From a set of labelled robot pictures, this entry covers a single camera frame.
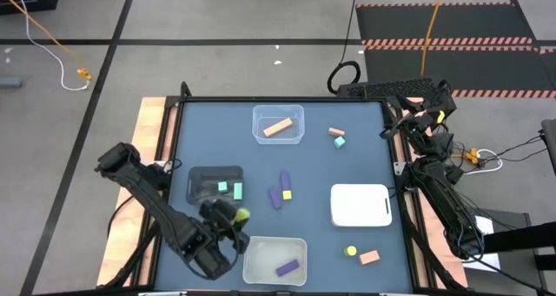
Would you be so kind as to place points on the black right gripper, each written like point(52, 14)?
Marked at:
point(432, 113)

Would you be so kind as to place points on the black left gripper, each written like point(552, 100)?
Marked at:
point(228, 218)

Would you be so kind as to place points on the teal cube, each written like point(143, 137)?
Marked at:
point(339, 142)
point(223, 187)

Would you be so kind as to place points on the teal rectangular block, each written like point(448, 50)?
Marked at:
point(238, 191)

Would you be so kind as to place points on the small orange block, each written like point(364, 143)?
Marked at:
point(336, 132)

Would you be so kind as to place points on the yellow cube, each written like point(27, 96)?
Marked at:
point(287, 195)

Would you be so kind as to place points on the long orange block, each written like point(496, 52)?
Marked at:
point(278, 127)

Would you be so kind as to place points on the yellow cylinder block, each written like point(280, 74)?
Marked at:
point(350, 251)

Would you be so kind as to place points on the medium orange block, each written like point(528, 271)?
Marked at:
point(369, 257)

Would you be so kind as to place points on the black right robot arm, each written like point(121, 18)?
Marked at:
point(438, 192)

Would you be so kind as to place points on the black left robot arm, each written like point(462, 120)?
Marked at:
point(147, 192)

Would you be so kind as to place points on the black perforated case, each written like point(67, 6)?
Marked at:
point(382, 88)

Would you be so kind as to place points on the dark grey plastic bin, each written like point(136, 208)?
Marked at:
point(204, 179)

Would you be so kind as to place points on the black mat with striped edges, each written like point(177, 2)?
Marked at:
point(456, 66)

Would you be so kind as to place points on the frosted translucent plastic bin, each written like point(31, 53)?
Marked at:
point(265, 257)

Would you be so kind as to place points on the orange power strip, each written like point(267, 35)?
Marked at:
point(470, 155)

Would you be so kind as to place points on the white plastic bin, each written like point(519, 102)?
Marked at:
point(358, 205)

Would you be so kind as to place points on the wooden table side board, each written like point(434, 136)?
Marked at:
point(430, 226)
point(145, 126)

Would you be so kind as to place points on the clear plastic bin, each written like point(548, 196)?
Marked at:
point(260, 116)

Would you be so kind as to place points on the white paper sheet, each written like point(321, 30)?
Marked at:
point(485, 226)

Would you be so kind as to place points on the black side table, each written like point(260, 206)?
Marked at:
point(517, 239)

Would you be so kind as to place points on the orange plug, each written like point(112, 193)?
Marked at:
point(84, 74)

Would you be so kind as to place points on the grey flat bar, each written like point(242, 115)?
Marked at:
point(9, 82)

